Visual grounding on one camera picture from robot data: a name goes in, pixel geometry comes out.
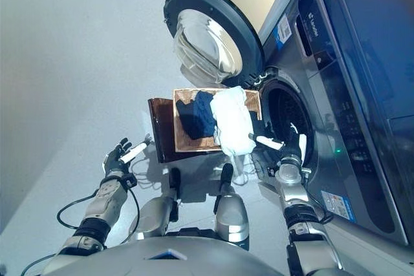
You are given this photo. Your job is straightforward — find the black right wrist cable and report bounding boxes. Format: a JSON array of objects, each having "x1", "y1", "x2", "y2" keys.
[{"x1": 302, "y1": 167, "x2": 334, "y2": 225}]

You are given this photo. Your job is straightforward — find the round glass washing machine door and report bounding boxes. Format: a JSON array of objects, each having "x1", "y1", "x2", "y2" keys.
[{"x1": 163, "y1": 0, "x2": 265, "y2": 86}]

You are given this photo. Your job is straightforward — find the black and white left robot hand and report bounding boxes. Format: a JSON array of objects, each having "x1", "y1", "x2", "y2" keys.
[{"x1": 102, "y1": 137, "x2": 153, "y2": 177}]

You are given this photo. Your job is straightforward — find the rectangular wicker laundry basket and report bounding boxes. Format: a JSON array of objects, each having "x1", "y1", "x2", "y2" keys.
[{"x1": 173, "y1": 87, "x2": 263, "y2": 154}]

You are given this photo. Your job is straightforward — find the white garment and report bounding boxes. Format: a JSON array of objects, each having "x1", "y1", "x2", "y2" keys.
[{"x1": 209, "y1": 85, "x2": 256, "y2": 186}]

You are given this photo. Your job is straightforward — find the black garment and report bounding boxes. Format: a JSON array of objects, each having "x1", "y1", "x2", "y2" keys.
[{"x1": 176, "y1": 100, "x2": 211, "y2": 141}]

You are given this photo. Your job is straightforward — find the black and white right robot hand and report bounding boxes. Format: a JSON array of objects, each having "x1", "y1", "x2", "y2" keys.
[{"x1": 247, "y1": 123, "x2": 308, "y2": 164}]

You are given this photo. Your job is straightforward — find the energy label sticker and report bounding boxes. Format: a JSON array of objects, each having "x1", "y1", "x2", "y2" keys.
[{"x1": 320, "y1": 190, "x2": 352, "y2": 225}]

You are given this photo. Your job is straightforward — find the glossy dark brown stool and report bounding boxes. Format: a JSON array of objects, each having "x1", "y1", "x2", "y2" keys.
[{"x1": 147, "y1": 96, "x2": 227, "y2": 164}]

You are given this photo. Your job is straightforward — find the silver left robot leg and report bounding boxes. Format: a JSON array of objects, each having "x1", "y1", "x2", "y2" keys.
[{"x1": 129, "y1": 167, "x2": 182, "y2": 241}]

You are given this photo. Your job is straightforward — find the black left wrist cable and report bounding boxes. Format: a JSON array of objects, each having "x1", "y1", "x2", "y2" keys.
[{"x1": 21, "y1": 175, "x2": 142, "y2": 276}]

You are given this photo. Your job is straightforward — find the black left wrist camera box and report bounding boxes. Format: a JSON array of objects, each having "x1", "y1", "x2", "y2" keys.
[{"x1": 121, "y1": 174, "x2": 138, "y2": 188}]

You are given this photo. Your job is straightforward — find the silver robot torso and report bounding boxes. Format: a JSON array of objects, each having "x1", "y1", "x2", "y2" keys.
[{"x1": 41, "y1": 235, "x2": 292, "y2": 276}]

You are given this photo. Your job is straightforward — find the silver robot leg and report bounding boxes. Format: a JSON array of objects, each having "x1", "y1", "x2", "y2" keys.
[
  {"x1": 129, "y1": 167, "x2": 182, "y2": 241},
  {"x1": 213, "y1": 162, "x2": 250, "y2": 244}
]

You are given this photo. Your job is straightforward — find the grey front-loading washing machine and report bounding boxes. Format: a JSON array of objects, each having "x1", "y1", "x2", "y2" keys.
[{"x1": 257, "y1": 0, "x2": 410, "y2": 248}]

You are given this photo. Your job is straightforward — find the blue and white sticker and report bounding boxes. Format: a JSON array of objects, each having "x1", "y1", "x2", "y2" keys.
[{"x1": 274, "y1": 14, "x2": 292, "y2": 44}]

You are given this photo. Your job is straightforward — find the silver right robot leg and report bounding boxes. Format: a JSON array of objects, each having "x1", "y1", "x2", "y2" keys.
[{"x1": 213, "y1": 162, "x2": 250, "y2": 244}]

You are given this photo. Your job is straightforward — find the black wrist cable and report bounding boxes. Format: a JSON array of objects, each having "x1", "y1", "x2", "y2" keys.
[
  {"x1": 21, "y1": 175, "x2": 142, "y2": 276},
  {"x1": 302, "y1": 167, "x2": 334, "y2": 225}
]

